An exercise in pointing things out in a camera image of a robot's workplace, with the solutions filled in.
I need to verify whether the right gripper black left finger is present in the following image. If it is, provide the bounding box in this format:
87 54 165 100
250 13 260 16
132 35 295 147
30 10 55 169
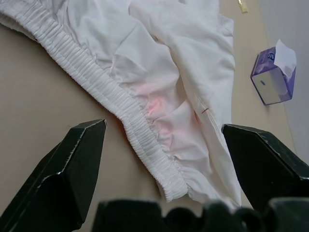
0 119 108 232

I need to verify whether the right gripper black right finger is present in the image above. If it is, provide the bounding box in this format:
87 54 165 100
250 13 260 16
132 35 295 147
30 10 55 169
221 123 309 211

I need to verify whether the white shirt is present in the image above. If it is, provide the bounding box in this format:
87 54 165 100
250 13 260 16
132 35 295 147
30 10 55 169
0 0 243 208

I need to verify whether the gold wire hanger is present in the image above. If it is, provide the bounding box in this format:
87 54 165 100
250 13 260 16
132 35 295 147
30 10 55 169
235 0 249 14

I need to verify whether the purple tissue box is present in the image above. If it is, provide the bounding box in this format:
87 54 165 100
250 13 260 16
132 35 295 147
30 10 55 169
250 39 297 106

